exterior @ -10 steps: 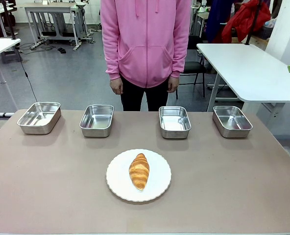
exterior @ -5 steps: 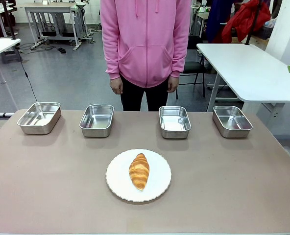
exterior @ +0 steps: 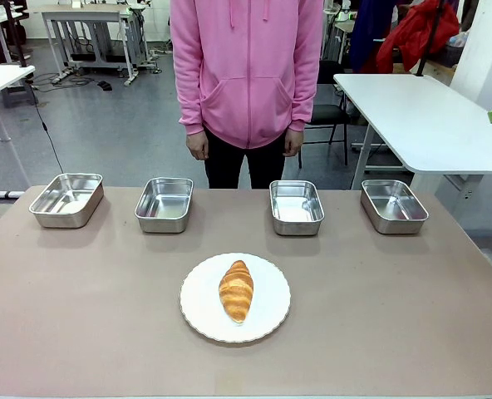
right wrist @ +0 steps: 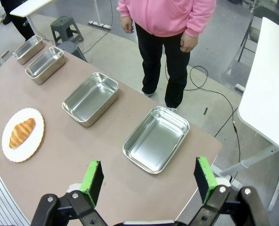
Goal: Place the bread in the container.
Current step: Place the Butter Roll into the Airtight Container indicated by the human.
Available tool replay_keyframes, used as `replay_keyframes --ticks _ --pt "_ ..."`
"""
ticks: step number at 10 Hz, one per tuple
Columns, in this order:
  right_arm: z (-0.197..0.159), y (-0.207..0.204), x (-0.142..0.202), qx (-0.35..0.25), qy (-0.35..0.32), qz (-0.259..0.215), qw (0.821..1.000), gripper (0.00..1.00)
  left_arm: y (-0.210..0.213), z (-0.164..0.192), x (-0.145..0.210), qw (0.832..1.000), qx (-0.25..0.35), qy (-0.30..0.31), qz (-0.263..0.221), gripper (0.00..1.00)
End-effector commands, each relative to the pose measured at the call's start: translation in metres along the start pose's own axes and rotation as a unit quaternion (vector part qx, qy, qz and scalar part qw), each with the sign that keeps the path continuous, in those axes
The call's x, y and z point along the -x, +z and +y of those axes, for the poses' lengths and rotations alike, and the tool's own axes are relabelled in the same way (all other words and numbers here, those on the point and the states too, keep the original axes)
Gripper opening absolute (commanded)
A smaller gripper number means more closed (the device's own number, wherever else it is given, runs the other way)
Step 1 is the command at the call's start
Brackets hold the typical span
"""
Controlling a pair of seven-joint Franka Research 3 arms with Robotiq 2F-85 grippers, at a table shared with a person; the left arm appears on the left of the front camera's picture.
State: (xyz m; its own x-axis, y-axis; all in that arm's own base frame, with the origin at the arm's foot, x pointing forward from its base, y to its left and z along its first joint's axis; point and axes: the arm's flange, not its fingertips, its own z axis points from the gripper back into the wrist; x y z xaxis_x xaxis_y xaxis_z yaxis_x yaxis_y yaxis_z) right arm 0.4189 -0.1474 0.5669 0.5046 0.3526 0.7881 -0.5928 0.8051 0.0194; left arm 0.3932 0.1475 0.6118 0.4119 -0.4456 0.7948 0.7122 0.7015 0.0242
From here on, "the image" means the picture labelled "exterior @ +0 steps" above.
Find golden croissant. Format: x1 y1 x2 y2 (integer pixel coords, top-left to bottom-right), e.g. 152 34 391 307
218 259 255 326

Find person's right forearm pink sleeve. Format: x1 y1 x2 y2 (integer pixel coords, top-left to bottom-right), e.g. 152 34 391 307
172 53 206 136

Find person's left forearm pink sleeve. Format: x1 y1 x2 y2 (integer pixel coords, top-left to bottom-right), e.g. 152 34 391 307
289 53 325 132

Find steel rectangular container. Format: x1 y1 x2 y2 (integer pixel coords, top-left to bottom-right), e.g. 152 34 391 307
360 179 430 235
269 180 326 237
28 172 106 229
134 177 194 234

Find person's left hand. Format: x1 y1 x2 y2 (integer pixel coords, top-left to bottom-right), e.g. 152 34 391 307
283 128 304 158

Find person's right hand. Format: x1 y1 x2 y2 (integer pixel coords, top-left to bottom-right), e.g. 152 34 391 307
185 131 210 161

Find large white table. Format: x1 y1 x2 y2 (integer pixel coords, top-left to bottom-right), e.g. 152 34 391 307
332 73 492 197

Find black clamp pole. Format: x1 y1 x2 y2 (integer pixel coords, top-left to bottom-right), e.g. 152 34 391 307
2 0 29 69
415 0 445 78

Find red jacket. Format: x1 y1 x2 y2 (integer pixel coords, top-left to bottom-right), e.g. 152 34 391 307
376 0 461 75

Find dark blue garment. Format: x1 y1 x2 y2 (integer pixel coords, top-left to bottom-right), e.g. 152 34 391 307
347 0 399 74

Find black folding chair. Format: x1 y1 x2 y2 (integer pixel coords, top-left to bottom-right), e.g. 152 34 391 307
298 60 351 168

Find pink hoodie torso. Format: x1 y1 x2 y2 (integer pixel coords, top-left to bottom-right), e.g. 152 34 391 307
170 0 325 150

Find black trousers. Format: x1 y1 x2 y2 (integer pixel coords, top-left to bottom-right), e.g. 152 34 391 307
203 126 288 190

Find white scalloped plate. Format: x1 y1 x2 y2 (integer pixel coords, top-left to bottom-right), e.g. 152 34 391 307
179 252 292 344

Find grey metal desk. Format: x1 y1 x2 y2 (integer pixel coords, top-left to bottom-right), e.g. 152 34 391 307
41 3 150 86

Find thin black hanging cable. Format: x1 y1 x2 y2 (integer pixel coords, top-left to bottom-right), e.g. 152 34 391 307
28 81 66 175

